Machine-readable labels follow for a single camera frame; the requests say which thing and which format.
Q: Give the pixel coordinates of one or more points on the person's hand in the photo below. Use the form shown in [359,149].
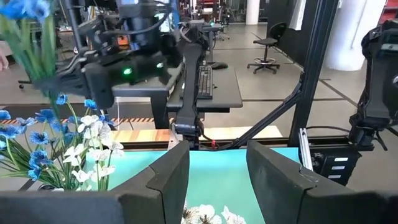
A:
[3,62]

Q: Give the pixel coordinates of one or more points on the black box with labels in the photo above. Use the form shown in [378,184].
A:
[337,168]

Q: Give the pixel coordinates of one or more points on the black keyboard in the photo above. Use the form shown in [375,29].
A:
[205,82]

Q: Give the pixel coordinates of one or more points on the black computer mouse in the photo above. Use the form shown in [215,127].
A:
[219,65]

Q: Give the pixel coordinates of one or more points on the blue flower bunch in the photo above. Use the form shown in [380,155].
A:
[38,137]
[34,53]

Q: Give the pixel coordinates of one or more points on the grey desk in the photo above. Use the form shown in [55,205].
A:
[140,91]
[224,90]

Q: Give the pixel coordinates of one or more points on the white round column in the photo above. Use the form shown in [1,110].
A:
[351,34]
[252,12]

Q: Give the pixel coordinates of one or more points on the black office stool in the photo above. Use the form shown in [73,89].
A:
[264,41]

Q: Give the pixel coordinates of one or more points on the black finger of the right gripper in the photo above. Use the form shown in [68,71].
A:
[76,60]
[99,84]

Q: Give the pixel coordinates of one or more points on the black monitor pole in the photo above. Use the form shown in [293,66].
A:
[73,28]

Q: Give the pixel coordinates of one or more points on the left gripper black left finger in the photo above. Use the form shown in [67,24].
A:
[93,208]

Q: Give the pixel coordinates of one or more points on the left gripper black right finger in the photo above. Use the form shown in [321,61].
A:
[311,208]

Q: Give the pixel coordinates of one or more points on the pink blossom bunch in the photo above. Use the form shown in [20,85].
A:
[93,127]
[206,214]

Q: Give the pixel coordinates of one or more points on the green table mat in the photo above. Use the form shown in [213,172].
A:
[217,180]

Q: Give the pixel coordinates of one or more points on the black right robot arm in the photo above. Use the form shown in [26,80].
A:
[188,93]

